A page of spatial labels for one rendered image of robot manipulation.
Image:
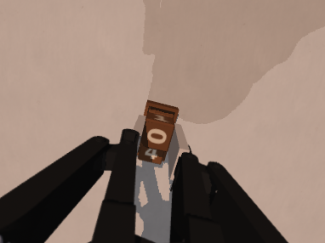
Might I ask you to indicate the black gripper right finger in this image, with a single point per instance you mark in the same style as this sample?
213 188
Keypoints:
233 212

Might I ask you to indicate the brown rectangular tray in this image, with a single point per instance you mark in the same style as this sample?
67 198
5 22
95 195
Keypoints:
163 110

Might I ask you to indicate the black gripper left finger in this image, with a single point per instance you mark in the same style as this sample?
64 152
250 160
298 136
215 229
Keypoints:
32 211

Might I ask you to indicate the brown cube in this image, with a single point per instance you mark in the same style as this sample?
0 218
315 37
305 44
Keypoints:
150 155
157 133

